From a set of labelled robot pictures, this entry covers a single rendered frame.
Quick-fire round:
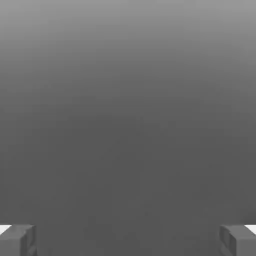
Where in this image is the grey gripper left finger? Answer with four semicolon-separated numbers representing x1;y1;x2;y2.
0;224;38;256

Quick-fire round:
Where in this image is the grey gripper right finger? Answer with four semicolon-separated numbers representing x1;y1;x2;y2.
218;224;256;256

